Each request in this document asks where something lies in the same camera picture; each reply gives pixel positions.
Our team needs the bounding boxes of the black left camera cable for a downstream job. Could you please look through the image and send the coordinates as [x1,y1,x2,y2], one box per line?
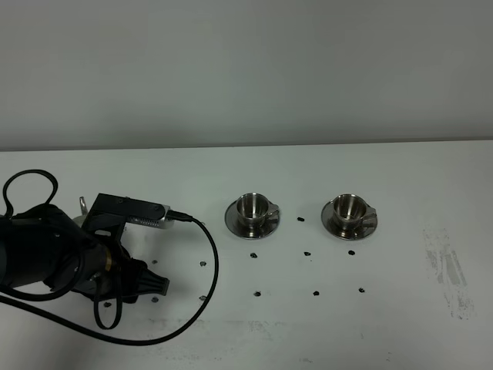
[0,168,220,346]

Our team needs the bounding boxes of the stainless steel teacup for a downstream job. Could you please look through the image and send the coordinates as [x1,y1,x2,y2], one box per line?
[234,193,280,228]
[332,193,377,230]

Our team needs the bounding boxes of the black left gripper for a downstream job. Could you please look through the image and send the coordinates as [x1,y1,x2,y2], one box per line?
[82,193,169,304]

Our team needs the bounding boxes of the steel cup saucer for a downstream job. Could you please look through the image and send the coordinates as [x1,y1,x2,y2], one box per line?
[320,199,378,241]
[224,201,280,240]

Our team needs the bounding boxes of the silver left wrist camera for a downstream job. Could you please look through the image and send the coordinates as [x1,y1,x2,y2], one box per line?
[128,205,174,230]

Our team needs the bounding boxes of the right steel cup saucer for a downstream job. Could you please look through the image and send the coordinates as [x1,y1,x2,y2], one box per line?
[320,199,378,241]

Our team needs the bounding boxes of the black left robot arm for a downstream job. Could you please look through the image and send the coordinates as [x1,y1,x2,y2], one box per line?
[1,193,170,304]

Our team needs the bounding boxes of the right stainless steel teacup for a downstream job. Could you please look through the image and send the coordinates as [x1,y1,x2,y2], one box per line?
[332,193,377,230]

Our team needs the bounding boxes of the left steel cup saucer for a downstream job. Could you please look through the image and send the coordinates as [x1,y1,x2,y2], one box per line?
[224,201,280,240]

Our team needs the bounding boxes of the stainless steel teapot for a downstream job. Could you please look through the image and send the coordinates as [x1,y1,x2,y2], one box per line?
[72,197,89,227]

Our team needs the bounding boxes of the left stainless steel teacup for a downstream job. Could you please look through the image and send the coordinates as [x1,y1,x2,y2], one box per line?
[234,193,280,228]

